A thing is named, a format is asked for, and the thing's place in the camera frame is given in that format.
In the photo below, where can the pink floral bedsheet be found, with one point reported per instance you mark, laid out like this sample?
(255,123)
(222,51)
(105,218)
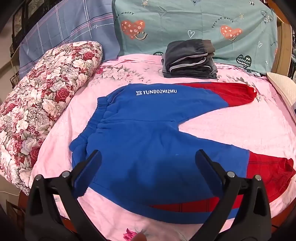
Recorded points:
(242,132)

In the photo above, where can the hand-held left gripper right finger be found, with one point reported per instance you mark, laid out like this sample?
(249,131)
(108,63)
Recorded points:
(208,172)

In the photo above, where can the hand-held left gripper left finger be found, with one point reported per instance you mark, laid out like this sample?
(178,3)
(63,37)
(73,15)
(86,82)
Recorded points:
(89,172)

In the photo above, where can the teal heart pattern pillow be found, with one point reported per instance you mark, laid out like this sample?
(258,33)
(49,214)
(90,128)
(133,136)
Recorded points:
(185,25)

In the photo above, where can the cream textured pillow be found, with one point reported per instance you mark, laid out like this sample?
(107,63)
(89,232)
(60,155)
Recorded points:
(283,90)

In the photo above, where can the stack of dark folded pants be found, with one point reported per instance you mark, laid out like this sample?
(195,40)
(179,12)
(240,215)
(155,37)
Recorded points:
(188,60)

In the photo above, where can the blue and red pants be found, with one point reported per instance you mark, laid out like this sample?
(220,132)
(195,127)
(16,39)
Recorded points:
(143,139)

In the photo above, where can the red floral quilt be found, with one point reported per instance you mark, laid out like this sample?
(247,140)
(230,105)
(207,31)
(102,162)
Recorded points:
(39,104)

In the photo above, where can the blue plaid pillow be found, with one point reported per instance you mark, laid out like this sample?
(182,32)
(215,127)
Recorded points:
(67,30)

